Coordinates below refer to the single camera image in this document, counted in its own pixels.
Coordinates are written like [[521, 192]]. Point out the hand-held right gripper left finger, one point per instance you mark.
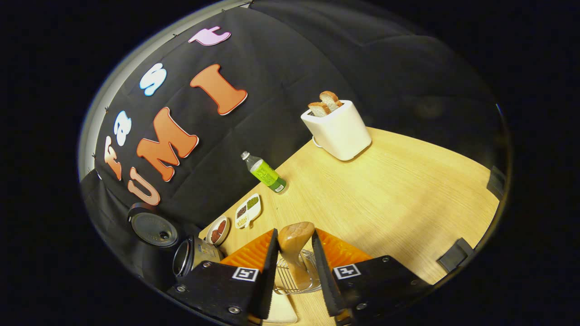
[[268, 280]]

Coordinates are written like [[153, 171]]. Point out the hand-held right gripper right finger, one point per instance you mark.
[[322, 280]]

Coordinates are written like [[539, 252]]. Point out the wooden spoon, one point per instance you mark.
[[294, 240]]

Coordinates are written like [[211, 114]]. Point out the dark grey rice cooker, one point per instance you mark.
[[154, 228]]

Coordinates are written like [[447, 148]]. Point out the round white plate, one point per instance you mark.
[[225, 235]]

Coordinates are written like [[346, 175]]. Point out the yellow soybean pile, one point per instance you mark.
[[242, 221]]

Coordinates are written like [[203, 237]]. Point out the white divided dish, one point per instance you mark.
[[256, 213]]

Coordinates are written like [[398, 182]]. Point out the red meat slice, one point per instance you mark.
[[221, 226], [215, 236]]

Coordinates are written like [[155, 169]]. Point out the dark red bean pile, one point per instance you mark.
[[241, 211]]

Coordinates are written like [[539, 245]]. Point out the green mung bean pile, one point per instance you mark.
[[253, 202]]

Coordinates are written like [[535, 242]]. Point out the clear green-label bottle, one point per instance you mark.
[[265, 174]]

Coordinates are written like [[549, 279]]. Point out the black table clamp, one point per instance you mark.
[[455, 254], [496, 182]]

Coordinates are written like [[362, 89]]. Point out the white toaster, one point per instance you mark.
[[340, 131]]

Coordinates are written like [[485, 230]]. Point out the black backdrop cloth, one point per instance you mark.
[[317, 68]]

